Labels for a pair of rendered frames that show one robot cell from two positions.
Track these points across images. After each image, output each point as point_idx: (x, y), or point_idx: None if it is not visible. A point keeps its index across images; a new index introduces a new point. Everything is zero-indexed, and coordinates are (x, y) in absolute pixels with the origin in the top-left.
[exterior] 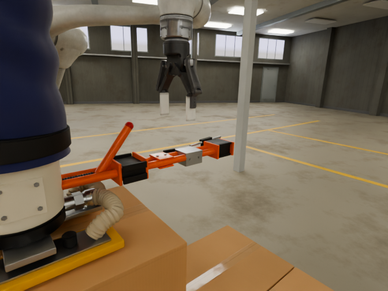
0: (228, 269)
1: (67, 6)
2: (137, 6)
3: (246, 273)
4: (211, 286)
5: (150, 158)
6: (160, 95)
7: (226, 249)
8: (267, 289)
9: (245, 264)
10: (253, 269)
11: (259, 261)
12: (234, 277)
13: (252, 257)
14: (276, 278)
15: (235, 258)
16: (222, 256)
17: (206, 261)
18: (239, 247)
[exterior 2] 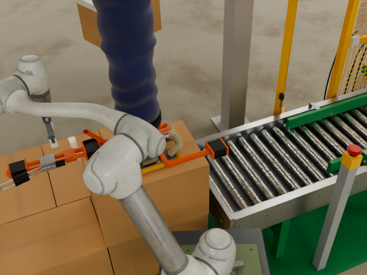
0: (34, 237)
1: (99, 105)
2: (45, 102)
3: (24, 231)
4: (54, 227)
5: (76, 154)
6: (55, 136)
7: (20, 256)
8: (23, 218)
9: (18, 239)
10: (17, 233)
11: (6, 238)
12: (35, 230)
13: (7, 244)
14: (8, 223)
15: (21, 245)
16: (29, 250)
17: (44, 247)
18: (7, 255)
